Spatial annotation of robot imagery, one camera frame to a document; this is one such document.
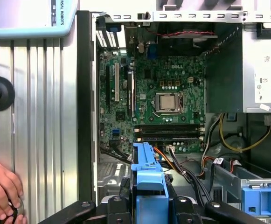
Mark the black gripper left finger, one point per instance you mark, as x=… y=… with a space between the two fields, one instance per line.
x=116 y=212

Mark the white expansion slot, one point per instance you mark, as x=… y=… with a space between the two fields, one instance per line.
x=116 y=81

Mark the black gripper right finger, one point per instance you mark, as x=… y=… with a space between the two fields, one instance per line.
x=182 y=212

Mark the grey power supply unit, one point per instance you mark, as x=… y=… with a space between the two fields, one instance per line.
x=261 y=70

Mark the black PC case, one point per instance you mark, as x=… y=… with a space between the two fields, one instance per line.
x=84 y=93

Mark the CPU socket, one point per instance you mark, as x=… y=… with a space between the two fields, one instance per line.
x=157 y=103

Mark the green RAM stick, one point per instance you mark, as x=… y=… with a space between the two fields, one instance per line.
x=168 y=138

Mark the black case fan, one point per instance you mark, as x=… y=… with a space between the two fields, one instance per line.
x=179 y=46

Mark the green motherboard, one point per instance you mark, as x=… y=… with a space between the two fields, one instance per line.
x=149 y=70

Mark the black round knob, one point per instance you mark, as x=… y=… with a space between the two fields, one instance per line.
x=0 y=93

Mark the silver CPU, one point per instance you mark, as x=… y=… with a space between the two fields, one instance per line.
x=169 y=102

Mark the hard disk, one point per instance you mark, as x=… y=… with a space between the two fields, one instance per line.
x=149 y=182

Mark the black RAM slot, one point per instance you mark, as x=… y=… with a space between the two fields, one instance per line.
x=168 y=134
x=168 y=128

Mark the grey drive cage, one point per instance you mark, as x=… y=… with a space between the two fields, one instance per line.
x=228 y=179

